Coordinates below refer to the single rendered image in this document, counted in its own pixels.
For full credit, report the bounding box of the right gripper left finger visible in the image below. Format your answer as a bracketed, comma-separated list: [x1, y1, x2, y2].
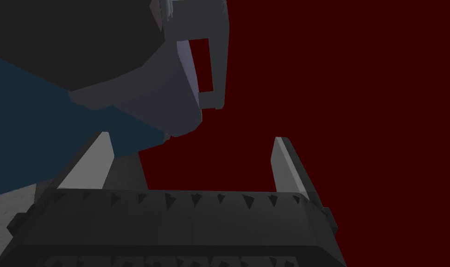
[44, 131, 115, 191]

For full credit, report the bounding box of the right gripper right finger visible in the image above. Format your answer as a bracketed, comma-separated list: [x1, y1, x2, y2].
[270, 136, 315, 196]

